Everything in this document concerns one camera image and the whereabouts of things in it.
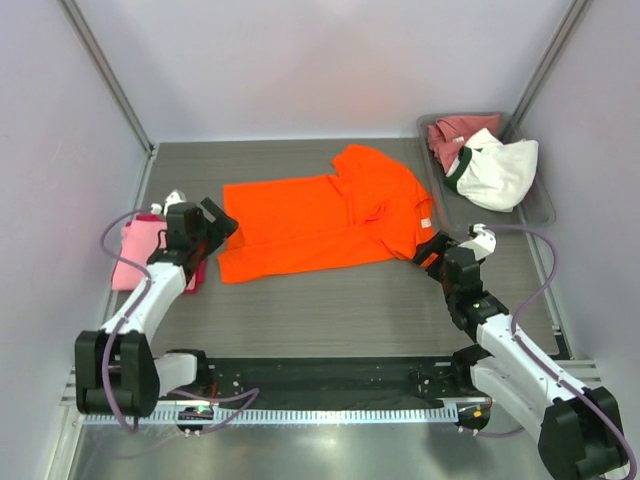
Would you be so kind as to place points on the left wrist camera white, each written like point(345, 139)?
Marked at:
point(175, 197)

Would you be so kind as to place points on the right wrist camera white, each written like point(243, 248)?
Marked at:
point(482, 241)

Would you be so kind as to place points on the slotted cable duct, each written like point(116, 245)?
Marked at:
point(183, 414)

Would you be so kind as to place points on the folded light pink t shirt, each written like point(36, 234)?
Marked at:
point(139, 239)

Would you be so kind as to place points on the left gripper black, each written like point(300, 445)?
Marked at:
point(226, 224)

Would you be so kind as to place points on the white t shirt green collar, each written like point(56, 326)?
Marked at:
point(493, 175)

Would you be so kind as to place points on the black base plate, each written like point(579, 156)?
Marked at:
point(422, 385)

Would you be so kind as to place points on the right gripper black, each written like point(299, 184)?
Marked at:
point(437, 245)

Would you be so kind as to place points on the left aluminium corner post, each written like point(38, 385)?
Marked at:
point(100, 61)

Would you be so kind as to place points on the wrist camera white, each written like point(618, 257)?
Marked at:
point(482, 241)
point(175, 197)

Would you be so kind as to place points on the orange t shirt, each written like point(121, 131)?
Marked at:
point(372, 208)

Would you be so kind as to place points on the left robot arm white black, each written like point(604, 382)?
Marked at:
point(115, 370)

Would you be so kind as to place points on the right aluminium corner post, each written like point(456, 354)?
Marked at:
point(560, 40)

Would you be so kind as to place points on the dusty red t shirt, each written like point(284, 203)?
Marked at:
point(447, 135)

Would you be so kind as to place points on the aluminium corner post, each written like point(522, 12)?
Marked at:
point(100, 61)
point(560, 40)

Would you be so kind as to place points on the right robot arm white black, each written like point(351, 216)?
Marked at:
point(578, 429)

